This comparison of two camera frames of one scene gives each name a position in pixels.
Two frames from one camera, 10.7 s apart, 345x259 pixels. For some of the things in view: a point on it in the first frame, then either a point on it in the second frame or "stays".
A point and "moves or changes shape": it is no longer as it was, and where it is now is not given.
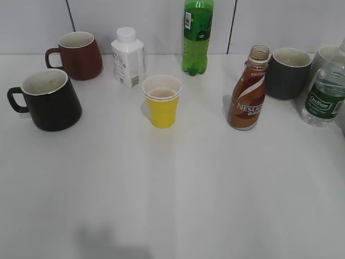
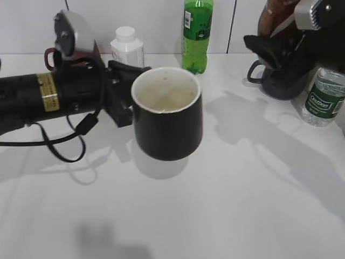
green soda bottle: (198, 17) stays
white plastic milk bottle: (129, 58) stays
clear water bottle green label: (324, 105) stays
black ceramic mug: (52, 102) moves or changes shape
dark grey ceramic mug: (288, 73) stays
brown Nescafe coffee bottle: (247, 101) -> (274, 13)
